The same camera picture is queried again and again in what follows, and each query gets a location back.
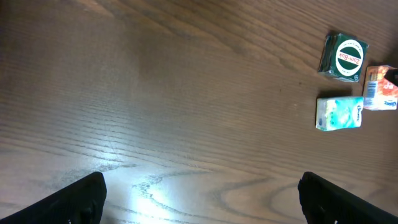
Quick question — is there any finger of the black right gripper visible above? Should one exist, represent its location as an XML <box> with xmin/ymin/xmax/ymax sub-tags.
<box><xmin>384</xmin><ymin>68</ymin><xmax>398</xmax><ymax>86</ymax></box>

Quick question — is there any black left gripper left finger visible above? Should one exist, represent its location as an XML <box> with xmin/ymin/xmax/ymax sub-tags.
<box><xmin>1</xmin><ymin>172</ymin><xmax>107</xmax><ymax>224</ymax></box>

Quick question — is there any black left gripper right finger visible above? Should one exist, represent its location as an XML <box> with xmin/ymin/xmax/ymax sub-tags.
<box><xmin>298</xmin><ymin>172</ymin><xmax>397</xmax><ymax>224</ymax></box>

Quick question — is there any orange snack packet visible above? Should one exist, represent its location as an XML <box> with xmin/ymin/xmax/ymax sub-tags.
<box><xmin>363</xmin><ymin>65</ymin><xmax>397</xmax><ymax>111</ymax></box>

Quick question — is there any dark green round-logo box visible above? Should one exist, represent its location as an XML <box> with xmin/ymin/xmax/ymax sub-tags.
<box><xmin>318</xmin><ymin>32</ymin><xmax>369</xmax><ymax>83</ymax></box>

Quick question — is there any teal tissue pack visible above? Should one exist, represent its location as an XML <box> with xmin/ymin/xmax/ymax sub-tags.
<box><xmin>315</xmin><ymin>96</ymin><xmax>364</xmax><ymax>131</ymax></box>

